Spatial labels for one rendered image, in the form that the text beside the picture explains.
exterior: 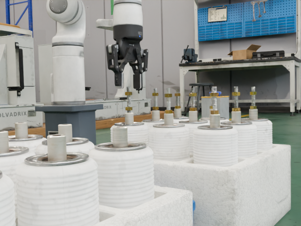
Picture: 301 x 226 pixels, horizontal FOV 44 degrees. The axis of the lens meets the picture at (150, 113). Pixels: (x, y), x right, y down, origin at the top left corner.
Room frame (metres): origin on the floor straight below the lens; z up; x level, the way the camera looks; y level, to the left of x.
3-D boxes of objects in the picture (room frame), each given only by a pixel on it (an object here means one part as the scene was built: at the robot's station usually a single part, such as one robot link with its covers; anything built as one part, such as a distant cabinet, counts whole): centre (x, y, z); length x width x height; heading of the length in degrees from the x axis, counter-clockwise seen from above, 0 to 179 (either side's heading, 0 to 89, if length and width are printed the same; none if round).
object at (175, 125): (0.86, -0.04, 0.25); 0.08 x 0.08 x 0.01
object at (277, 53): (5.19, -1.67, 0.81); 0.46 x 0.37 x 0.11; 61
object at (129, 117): (0.93, 0.05, 0.26); 0.02 x 0.02 x 0.03
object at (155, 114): (1.03, -0.01, 0.26); 0.02 x 0.02 x 0.03
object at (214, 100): (0.80, -0.14, 0.30); 0.01 x 0.01 x 0.08
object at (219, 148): (0.80, -0.14, 0.16); 0.10 x 0.10 x 0.18
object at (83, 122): (1.11, 0.24, 0.15); 0.15 x 0.15 x 0.30; 61
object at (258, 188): (0.96, -0.11, 0.09); 0.39 x 0.39 x 0.18; 55
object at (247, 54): (5.44, -1.39, 0.87); 0.40 x 0.30 x 0.23; 47
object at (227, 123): (0.89, -0.21, 0.25); 0.08 x 0.08 x 0.01
